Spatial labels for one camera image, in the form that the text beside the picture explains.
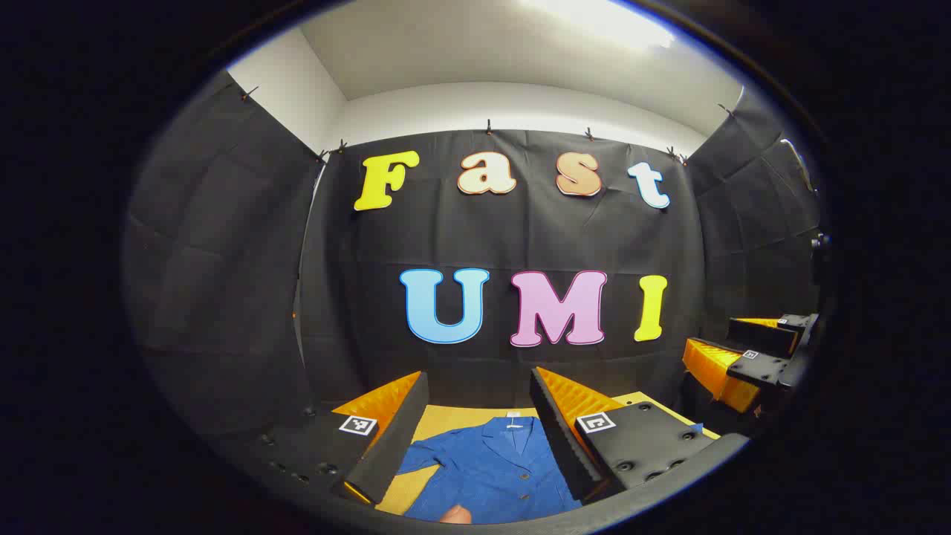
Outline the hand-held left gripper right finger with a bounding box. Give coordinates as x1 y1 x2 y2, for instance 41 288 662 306
529 366 721 505

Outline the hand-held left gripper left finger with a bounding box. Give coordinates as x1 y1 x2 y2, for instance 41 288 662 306
249 370 430 506

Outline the blue corduroy jacket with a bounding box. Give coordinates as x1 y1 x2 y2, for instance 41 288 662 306
397 412 705 525

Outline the row of black cloth clips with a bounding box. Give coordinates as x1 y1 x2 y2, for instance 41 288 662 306
239 85 736 166

